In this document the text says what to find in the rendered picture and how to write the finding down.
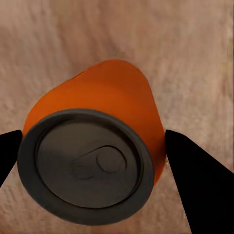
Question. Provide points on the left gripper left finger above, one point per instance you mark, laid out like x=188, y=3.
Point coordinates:
x=9, y=146

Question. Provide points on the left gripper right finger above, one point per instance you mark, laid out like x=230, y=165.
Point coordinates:
x=205, y=186

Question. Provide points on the can of soda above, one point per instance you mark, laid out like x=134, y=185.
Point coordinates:
x=94, y=147

